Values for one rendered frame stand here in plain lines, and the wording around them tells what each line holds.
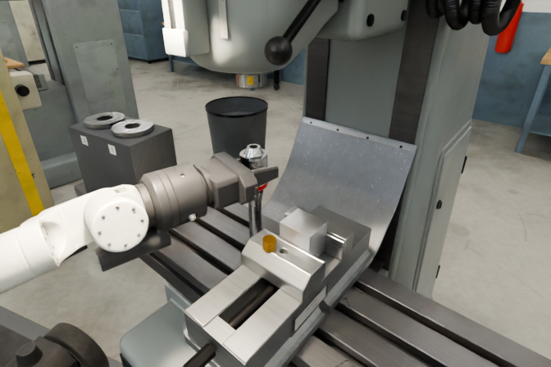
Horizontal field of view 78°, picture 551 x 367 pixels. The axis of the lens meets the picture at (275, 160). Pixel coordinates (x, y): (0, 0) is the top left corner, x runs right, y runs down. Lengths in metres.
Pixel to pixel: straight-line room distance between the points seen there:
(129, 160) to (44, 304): 1.49
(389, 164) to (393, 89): 0.17
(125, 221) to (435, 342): 0.48
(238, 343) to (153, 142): 0.47
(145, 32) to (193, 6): 7.35
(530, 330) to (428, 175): 1.35
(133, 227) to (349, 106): 0.60
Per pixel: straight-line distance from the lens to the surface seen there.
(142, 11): 7.75
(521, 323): 2.13
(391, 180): 0.84
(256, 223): 0.64
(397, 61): 0.81
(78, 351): 1.13
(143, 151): 0.79
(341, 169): 0.88
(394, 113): 0.83
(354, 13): 0.54
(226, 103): 2.84
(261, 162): 0.56
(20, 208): 2.37
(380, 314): 0.63
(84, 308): 2.07
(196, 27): 0.43
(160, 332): 0.76
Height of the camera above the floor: 1.41
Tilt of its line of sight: 27 degrees down
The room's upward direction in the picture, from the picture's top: straight up
